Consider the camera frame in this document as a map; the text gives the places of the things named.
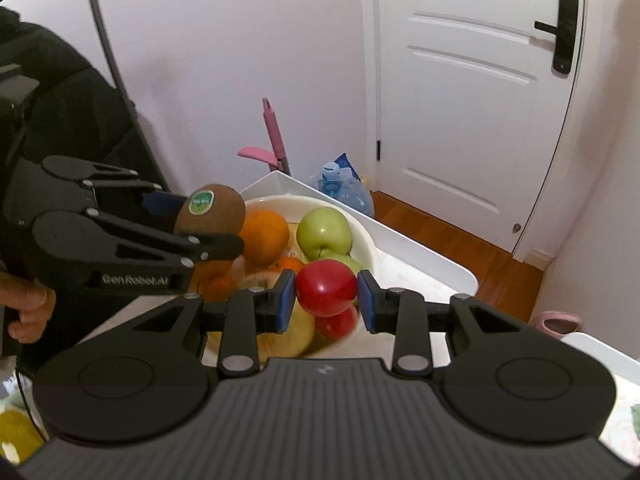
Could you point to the orange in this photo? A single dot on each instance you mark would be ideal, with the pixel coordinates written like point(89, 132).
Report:
point(265, 235)
point(217, 282)
point(290, 263)

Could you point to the cream oval bowl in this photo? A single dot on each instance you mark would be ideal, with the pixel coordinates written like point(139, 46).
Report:
point(362, 245)

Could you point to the blue water bottle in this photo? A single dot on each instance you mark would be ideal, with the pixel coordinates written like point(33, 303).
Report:
point(345, 192)

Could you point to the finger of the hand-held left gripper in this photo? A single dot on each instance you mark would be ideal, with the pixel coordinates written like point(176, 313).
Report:
point(215, 247)
point(162, 202)

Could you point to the white door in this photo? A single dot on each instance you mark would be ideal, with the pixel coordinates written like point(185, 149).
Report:
point(450, 135)

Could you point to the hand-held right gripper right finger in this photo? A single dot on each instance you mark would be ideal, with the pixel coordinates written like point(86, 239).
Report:
point(366, 305)

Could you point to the green apple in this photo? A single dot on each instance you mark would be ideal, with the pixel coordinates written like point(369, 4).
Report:
point(322, 230)
point(351, 262)

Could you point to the floral tablecloth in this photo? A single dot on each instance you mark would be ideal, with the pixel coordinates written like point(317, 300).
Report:
point(625, 410)

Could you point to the brown kiwi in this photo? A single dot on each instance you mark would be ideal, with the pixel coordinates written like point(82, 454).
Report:
point(220, 210)

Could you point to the person's left hand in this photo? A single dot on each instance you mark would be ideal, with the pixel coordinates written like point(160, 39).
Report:
point(32, 310)

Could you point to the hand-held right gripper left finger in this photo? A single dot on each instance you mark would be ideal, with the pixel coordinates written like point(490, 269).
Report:
point(286, 305)

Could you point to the blue bag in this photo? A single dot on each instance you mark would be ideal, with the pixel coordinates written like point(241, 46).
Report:
point(346, 162)

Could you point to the large yellow apple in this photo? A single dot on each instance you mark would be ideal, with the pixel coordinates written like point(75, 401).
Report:
point(295, 332)

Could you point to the pink slipper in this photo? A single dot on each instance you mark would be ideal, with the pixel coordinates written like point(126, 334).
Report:
point(555, 322)

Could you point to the red apple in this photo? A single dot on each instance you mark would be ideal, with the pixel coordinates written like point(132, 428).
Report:
point(340, 325)
point(325, 285)

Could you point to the door hinge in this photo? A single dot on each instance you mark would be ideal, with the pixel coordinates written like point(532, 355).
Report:
point(378, 150)

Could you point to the person's black jacket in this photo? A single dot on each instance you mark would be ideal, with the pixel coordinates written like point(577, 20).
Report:
point(75, 100)

